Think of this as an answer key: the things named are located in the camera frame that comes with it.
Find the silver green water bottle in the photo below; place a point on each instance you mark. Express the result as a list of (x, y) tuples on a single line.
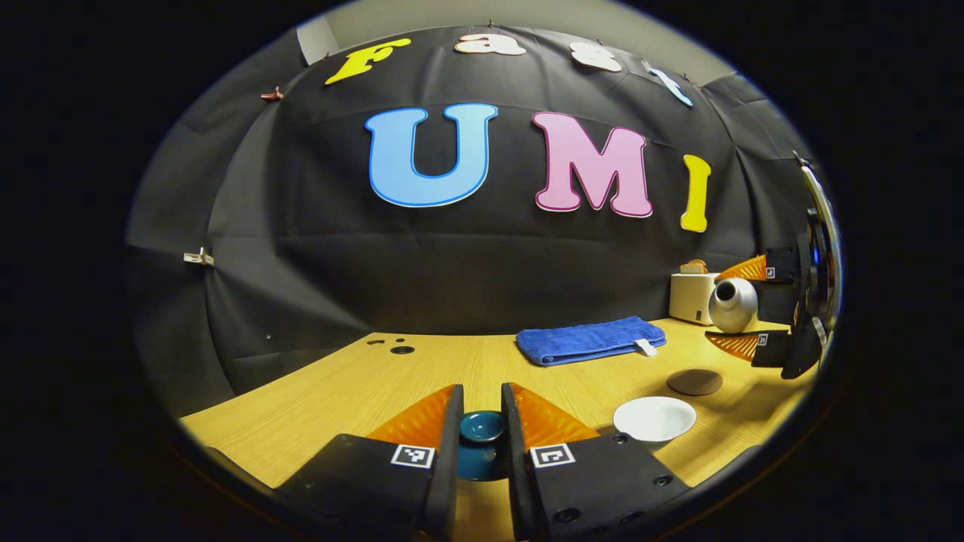
[(734, 309)]

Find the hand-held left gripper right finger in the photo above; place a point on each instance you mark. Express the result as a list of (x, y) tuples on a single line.
[(514, 467)]

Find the white clip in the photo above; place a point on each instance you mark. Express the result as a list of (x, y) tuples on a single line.
[(198, 257)]

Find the white teacup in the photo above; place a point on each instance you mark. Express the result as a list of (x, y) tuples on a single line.
[(654, 418)]

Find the folded blue towel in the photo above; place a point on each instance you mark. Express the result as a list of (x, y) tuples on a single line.
[(587, 340)]

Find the round brown coaster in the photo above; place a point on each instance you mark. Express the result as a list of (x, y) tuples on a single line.
[(694, 382)]

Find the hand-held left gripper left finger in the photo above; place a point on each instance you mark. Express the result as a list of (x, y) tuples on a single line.
[(450, 467)]

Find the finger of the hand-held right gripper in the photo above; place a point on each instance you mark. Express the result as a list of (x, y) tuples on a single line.
[(779, 301), (768, 350)]

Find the pink clip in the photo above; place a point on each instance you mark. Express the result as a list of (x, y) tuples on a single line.
[(272, 94)]

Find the black backdrop cloth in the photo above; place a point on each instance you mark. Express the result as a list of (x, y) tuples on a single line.
[(452, 263)]

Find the teal teacup lid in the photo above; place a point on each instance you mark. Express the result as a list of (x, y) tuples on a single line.
[(480, 429)]

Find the bread slice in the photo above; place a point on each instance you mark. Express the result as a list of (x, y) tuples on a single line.
[(694, 266)]

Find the white toaster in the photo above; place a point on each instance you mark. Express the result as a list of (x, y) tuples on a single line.
[(691, 299)]

